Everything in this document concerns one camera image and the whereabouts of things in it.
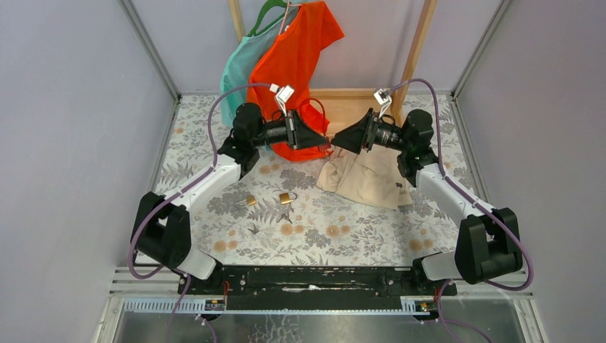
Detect beige crumpled cloth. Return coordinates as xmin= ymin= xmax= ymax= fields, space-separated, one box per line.
xmin=317 ymin=146 xmax=413 ymax=209

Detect wrist white camera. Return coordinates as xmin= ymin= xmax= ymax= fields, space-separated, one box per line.
xmin=269 ymin=84 xmax=295 ymax=116
xmin=373 ymin=88 xmax=392 ymax=118

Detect small silver keys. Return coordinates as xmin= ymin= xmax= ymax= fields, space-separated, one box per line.
xmin=247 ymin=224 xmax=260 ymax=235
xmin=279 ymin=212 xmax=292 ymax=224

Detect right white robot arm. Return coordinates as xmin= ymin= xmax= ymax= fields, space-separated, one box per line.
xmin=332 ymin=109 xmax=523 ymax=294

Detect green clothes hanger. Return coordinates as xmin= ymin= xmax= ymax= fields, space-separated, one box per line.
xmin=247 ymin=0 xmax=287 ymax=37

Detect red tag with cord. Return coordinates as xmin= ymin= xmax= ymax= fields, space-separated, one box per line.
xmin=299 ymin=97 xmax=332 ymax=159

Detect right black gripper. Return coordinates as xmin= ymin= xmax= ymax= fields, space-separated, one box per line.
xmin=330 ymin=109 xmax=410 ymax=155

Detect floral table mat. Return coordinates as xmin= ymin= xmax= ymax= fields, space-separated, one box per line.
xmin=156 ymin=94 xmax=474 ymax=266

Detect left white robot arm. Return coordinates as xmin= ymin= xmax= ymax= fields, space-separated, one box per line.
xmin=129 ymin=102 xmax=329 ymax=294

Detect brass padlock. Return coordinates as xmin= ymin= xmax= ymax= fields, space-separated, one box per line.
xmin=279 ymin=192 xmax=299 ymax=205
xmin=235 ymin=195 xmax=257 ymax=208

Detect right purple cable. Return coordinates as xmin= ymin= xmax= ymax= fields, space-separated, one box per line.
xmin=385 ymin=78 xmax=535 ymax=343

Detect pink clothes hanger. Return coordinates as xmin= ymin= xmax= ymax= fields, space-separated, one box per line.
xmin=277 ymin=0 xmax=291 ymax=36

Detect orange t-shirt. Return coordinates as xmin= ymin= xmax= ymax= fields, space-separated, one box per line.
xmin=244 ymin=1 xmax=344 ymax=162

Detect wooden clothes rack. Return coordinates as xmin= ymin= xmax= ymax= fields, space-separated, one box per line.
xmin=227 ymin=0 xmax=439 ymax=145

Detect teal t-shirt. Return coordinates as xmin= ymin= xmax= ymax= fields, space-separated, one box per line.
xmin=219 ymin=1 xmax=301 ymax=127

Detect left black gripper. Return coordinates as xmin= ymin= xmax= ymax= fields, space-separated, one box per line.
xmin=249 ymin=108 xmax=326 ymax=149

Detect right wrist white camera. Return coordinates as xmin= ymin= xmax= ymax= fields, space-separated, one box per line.
xmin=373 ymin=88 xmax=392 ymax=118

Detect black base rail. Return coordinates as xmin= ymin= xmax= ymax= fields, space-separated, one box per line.
xmin=177 ymin=265 xmax=457 ymax=312

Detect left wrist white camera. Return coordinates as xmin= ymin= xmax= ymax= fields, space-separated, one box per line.
xmin=269 ymin=84 xmax=295 ymax=116

